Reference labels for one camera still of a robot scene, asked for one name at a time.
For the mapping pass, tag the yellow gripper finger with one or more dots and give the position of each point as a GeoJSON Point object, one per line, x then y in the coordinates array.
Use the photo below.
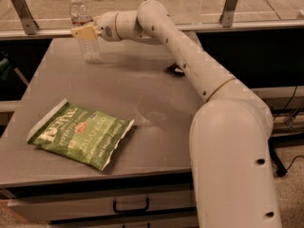
{"type": "Point", "coordinates": [86, 32]}

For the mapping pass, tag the clear plastic water bottle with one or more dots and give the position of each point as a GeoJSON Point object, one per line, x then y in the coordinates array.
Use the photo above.
{"type": "Point", "coordinates": [80, 16]}

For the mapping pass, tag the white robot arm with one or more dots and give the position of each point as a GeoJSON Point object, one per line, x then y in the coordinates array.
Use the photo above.
{"type": "Point", "coordinates": [230, 158]}

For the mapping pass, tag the green jalapeno chips bag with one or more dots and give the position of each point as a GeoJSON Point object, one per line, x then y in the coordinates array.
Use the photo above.
{"type": "Point", "coordinates": [81, 134]}

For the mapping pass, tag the upper grey drawer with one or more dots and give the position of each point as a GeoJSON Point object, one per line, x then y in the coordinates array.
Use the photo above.
{"type": "Point", "coordinates": [99, 203]}

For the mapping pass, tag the grey drawer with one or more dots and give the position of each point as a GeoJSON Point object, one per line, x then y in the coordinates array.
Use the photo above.
{"type": "Point", "coordinates": [183, 219]}
{"type": "Point", "coordinates": [99, 203]}

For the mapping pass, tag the lower grey drawer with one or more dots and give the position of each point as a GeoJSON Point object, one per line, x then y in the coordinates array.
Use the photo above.
{"type": "Point", "coordinates": [183, 219]}

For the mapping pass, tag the black metal stand leg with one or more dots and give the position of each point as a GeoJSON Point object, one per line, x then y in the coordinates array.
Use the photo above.
{"type": "Point", "coordinates": [281, 171]}

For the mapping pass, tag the left metal rail bracket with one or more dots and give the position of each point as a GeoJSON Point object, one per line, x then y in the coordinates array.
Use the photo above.
{"type": "Point", "coordinates": [28, 23]}

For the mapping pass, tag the horizontal metal rail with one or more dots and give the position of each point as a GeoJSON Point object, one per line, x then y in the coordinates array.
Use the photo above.
{"type": "Point", "coordinates": [49, 33]}

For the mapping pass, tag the right metal rail bracket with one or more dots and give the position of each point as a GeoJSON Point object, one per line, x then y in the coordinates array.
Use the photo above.
{"type": "Point", "coordinates": [227, 17]}

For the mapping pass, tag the black drawer handle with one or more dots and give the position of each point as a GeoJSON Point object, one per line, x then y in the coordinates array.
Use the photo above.
{"type": "Point", "coordinates": [125, 206]}

